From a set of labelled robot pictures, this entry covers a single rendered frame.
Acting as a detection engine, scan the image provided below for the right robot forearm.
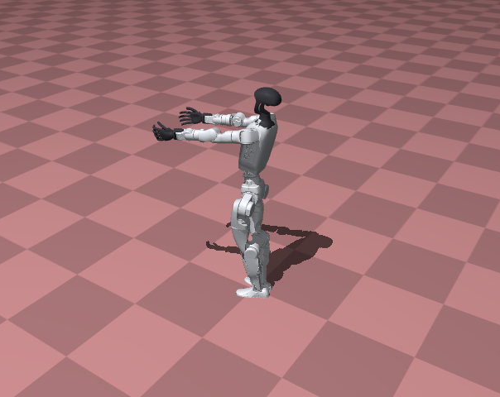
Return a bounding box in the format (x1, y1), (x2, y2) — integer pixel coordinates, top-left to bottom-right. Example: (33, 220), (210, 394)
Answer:
(204, 113), (236, 127)

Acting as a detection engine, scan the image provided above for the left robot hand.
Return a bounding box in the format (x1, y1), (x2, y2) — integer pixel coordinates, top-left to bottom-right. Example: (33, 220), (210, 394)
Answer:
(153, 122), (184, 141)

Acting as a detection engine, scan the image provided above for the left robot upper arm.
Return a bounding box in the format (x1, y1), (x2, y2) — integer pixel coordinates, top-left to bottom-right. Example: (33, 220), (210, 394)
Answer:
(208, 127), (259, 145)

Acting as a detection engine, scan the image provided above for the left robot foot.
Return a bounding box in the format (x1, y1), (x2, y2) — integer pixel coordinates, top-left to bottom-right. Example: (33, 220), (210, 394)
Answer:
(236, 286), (270, 299)

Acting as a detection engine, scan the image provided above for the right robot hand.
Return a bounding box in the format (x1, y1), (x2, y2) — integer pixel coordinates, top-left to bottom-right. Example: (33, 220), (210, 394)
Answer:
(179, 107), (213, 126)

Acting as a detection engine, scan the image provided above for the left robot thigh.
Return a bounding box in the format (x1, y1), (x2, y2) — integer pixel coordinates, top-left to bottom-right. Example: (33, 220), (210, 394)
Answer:
(231, 194), (260, 256)

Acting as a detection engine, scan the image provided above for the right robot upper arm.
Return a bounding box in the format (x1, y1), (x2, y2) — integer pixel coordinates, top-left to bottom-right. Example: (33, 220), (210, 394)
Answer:
(232, 112), (276, 127)

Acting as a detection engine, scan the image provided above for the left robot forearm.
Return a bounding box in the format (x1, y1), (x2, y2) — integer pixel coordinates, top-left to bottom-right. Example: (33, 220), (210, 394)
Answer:
(175, 128), (217, 142)

